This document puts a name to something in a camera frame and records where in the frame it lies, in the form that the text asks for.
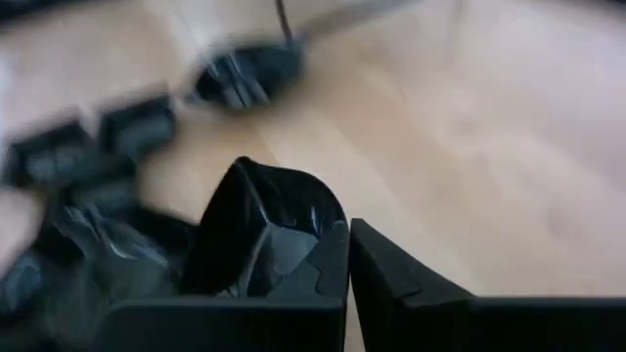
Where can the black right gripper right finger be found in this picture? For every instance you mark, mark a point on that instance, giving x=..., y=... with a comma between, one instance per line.
x=440, y=322

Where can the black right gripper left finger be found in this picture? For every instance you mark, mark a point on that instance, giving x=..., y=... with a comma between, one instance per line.
x=220, y=322

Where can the small black square plate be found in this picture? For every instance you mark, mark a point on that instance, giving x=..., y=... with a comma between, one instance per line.
x=137, y=127
x=49, y=156
x=98, y=188

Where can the black perforated metal shelf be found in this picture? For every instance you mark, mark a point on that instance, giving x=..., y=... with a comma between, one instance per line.
x=283, y=22

